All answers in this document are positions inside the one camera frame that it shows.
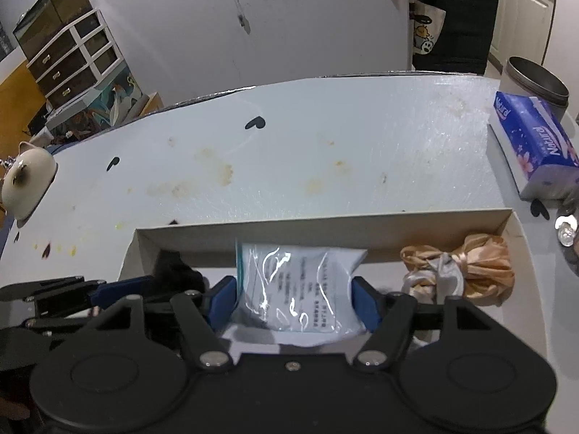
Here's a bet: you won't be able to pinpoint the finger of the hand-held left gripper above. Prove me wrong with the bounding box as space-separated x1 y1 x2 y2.
0 275 157 309
25 302 104 336

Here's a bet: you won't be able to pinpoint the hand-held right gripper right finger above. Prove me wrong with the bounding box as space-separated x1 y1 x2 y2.
350 275 528 371

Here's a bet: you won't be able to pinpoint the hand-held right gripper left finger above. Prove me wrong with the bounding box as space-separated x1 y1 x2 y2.
59 275 240 371

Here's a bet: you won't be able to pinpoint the black scrunchie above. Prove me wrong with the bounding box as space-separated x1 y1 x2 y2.
151 251 209 301

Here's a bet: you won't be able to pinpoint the white printed packet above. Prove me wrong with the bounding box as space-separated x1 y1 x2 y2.
235 237 368 334

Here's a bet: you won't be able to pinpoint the white cardboard box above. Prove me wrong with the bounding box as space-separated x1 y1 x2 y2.
118 208 531 358

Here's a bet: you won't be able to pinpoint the beige satin scrunchie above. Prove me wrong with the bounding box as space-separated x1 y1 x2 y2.
400 234 516 308

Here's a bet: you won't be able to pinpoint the cream cat figurine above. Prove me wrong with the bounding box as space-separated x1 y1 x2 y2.
0 141 59 223

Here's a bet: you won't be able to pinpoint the teal patterned storage box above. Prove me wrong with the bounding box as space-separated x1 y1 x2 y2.
45 65 159 139

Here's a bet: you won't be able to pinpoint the white drawer unit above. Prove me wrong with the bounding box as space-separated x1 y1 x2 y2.
27 8 127 109

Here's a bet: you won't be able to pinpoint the blue tissue pack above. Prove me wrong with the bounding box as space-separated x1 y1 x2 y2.
492 91 579 202

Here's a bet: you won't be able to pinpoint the white printed tote bag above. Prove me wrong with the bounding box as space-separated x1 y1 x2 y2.
411 0 448 57

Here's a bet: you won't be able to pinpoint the round metal tin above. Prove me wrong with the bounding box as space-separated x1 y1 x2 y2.
500 56 571 120

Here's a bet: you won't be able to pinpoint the glass fish tank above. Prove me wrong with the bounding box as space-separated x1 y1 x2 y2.
13 0 96 61

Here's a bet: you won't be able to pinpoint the dark quilted chair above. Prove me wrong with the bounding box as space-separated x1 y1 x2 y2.
413 0 500 75

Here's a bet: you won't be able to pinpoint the white kitchen base cabinets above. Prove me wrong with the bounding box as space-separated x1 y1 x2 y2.
486 0 559 75

